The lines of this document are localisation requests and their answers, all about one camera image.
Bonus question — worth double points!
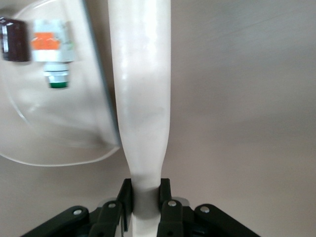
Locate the white switch orange green parts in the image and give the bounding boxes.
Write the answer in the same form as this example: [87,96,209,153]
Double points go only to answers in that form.
[31,19,78,89]

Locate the black cylindrical capacitor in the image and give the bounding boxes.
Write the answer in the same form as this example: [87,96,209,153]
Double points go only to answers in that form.
[0,16,32,62]

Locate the beige plastic dustpan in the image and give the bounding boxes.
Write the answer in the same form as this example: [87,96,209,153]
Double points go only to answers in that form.
[0,0,121,166]

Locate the brown table mat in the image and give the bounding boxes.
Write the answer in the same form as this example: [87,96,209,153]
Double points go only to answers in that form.
[0,0,316,237]

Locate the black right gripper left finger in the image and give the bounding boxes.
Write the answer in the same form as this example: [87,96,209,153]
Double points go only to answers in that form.
[23,178,135,237]

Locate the beige hand brush black bristles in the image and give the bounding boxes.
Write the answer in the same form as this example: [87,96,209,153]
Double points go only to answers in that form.
[107,0,172,237]

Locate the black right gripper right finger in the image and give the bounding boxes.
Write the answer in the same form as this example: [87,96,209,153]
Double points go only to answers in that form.
[157,178,260,237]

